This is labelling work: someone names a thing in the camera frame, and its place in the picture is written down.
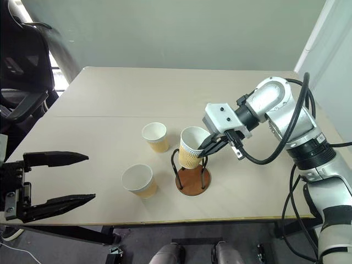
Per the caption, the ribbed yellow paper cup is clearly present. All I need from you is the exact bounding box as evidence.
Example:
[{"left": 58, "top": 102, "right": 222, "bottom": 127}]
[
  {"left": 121, "top": 163, "right": 158, "bottom": 200},
  {"left": 178, "top": 125, "right": 212, "bottom": 170},
  {"left": 141, "top": 122, "right": 169, "bottom": 153}
]

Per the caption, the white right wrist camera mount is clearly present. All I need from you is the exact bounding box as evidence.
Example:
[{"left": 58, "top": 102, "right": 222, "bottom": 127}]
[{"left": 204, "top": 102, "right": 252, "bottom": 139}]

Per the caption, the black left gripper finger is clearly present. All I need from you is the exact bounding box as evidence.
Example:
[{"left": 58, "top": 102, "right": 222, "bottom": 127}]
[
  {"left": 19, "top": 193, "right": 96, "bottom": 223},
  {"left": 23, "top": 150, "right": 90, "bottom": 173}
]

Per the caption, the black lower body cable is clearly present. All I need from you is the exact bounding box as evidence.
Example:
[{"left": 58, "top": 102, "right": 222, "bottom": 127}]
[{"left": 280, "top": 164, "right": 320, "bottom": 263}]

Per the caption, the black table frame leg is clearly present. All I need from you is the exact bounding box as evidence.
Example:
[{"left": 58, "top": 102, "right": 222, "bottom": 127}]
[
  {"left": 274, "top": 217, "right": 323, "bottom": 239},
  {"left": 15, "top": 224, "right": 122, "bottom": 246}
]

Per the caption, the dark rounded grey shape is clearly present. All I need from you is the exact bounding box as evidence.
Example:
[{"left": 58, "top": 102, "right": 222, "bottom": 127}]
[
  {"left": 149, "top": 243, "right": 185, "bottom": 264},
  {"left": 211, "top": 240, "right": 244, "bottom": 264}
]

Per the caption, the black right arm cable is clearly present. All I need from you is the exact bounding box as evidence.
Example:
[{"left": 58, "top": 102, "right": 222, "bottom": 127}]
[{"left": 225, "top": 71, "right": 317, "bottom": 166}]

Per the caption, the black office chair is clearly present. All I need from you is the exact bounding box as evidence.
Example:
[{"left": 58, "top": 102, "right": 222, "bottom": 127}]
[{"left": 0, "top": 0, "right": 60, "bottom": 160}]

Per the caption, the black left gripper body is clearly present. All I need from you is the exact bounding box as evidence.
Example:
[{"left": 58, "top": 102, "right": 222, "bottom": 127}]
[{"left": 0, "top": 160, "right": 32, "bottom": 221}]

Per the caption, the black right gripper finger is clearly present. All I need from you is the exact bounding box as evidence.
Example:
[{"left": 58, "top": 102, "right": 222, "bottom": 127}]
[
  {"left": 200, "top": 138, "right": 229, "bottom": 158},
  {"left": 199, "top": 134, "right": 221, "bottom": 151}
]

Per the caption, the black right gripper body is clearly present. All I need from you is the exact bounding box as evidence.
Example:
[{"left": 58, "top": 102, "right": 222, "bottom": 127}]
[{"left": 202, "top": 112, "right": 245, "bottom": 144}]

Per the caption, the black white-soled shoe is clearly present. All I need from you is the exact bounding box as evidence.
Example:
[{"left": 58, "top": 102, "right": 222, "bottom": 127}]
[{"left": 0, "top": 225, "right": 25, "bottom": 243}]

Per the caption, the wire cup holder wooden base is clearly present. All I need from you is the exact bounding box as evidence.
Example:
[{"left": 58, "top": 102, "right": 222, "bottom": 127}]
[{"left": 170, "top": 147, "right": 212, "bottom": 197}]

